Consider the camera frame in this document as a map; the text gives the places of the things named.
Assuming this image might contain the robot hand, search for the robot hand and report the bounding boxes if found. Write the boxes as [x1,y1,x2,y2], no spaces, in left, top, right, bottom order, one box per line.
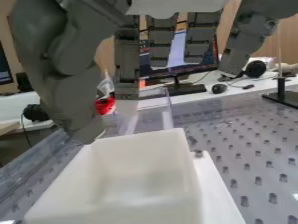
[8,0,298,145]

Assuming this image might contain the computer screen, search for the computer screen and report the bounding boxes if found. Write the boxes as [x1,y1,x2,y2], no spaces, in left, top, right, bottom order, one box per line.
[137,13,223,96]
[0,41,15,86]

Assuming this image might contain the black headphones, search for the black headphones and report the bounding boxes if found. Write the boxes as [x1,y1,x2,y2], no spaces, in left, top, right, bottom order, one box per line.
[20,103,51,123]
[243,59,269,80]

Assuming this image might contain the red tray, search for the red tray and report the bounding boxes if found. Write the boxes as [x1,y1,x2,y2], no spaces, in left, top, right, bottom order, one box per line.
[95,97,119,116]

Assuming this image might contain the clear box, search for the clear box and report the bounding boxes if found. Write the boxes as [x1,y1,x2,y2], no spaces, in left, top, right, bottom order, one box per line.
[0,84,298,224]

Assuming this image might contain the black mouse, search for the black mouse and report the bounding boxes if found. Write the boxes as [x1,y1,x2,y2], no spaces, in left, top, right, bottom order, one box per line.
[211,83,229,95]

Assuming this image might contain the small white box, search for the small white box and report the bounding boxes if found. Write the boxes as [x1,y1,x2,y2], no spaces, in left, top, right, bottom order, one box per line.
[23,127,248,224]

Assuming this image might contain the white desk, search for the white desk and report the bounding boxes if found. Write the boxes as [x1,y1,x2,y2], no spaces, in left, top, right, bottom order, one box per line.
[137,70,298,105]

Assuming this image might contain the thin stick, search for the thin stick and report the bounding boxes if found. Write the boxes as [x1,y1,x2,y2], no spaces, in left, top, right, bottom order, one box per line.
[276,47,286,101]

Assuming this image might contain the black plate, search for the black plate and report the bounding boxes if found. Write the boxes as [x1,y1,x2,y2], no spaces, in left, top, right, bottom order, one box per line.
[261,89,298,110]

